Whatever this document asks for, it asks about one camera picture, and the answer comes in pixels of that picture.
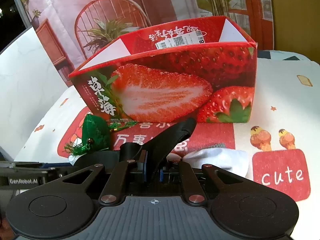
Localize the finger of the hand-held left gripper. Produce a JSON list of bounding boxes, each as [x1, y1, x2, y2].
[[42, 163, 83, 177]]

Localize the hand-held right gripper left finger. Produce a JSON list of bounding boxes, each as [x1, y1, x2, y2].
[[50, 151, 148, 207]]

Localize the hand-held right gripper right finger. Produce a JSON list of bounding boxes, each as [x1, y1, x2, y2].
[[159, 159, 253, 206]]

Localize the white sock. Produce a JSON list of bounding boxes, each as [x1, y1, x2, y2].
[[166, 148, 250, 178]]

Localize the red strawberry print cardboard box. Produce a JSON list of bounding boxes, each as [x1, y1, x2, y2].
[[68, 16, 258, 124]]

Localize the green tasselled sachet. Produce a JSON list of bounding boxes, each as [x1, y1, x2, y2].
[[64, 114, 137, 159]]

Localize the white marble board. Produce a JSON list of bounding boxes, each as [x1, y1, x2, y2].
[[0, 26, 74, 161]]

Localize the printed cartoon table mat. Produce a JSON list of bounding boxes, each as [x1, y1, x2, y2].
[[14, 49, 320, 240]]

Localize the printed room scene backdrop cloth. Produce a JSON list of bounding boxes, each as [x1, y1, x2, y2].
[[14, 0, 275, 87]]

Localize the brown wooden panel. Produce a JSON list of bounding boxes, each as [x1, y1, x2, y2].
[[267, 0, 320, 55]]

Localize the grey window frame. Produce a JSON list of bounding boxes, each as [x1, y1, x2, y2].
[[7, 0, 28, 28]]

